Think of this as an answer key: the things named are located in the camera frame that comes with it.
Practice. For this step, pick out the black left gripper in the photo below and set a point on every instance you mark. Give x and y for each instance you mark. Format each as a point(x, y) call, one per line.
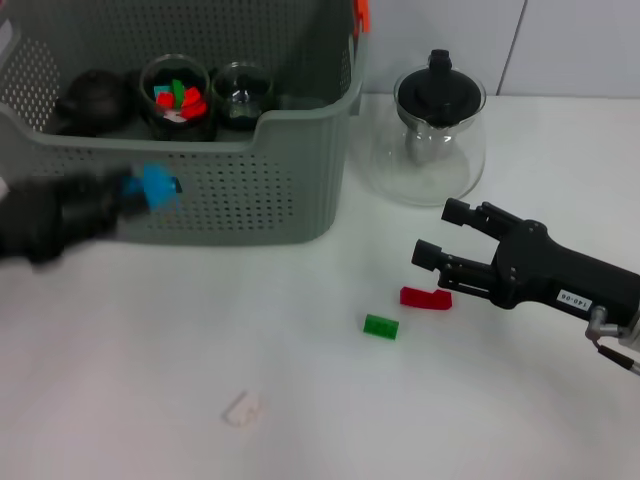
point(50, 220)

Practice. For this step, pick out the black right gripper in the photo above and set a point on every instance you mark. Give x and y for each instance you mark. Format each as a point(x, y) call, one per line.
point(555, 272)

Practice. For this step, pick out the blue toy brick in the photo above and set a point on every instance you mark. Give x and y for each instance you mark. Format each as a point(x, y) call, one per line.
point(160, 185)

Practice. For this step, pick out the long dark red brick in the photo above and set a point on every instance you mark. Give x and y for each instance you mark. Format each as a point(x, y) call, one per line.
point(425, 298)

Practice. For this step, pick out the glass teacup with black sleeve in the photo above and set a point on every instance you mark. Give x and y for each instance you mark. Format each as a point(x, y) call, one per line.
point(242, 107)
point(175, 131)

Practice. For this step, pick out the white rectangular toy brick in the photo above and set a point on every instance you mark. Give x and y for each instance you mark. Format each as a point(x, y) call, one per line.
point(174, 116)

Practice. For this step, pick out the small red square brick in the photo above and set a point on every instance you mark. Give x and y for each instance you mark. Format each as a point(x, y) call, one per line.
point(165, 101)

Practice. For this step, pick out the bright red wedge brick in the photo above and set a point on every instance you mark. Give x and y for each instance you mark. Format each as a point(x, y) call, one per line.
point(196, 110)

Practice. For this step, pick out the green stepped toy brick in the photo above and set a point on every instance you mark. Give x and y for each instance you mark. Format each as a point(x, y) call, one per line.
point(177, 92)

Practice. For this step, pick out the green rectangular toy brick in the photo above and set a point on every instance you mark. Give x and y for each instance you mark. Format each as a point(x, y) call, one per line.
point(381, 326)

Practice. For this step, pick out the clear white toy brick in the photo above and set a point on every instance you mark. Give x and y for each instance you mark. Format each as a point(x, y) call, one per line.
point(243, 409)

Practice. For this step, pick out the grey-green perforated storage bin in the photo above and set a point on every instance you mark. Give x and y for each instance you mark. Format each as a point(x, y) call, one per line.
point(250, 200)

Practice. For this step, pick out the clear glass teapot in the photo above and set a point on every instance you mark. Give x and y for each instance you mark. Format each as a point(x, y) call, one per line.
point(430, 170)

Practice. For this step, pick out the dark clay teapot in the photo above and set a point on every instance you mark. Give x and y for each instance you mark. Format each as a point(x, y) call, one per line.
point(95, 100)

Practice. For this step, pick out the black teapot lid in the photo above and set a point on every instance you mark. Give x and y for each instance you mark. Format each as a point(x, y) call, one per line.
point(435, 90)

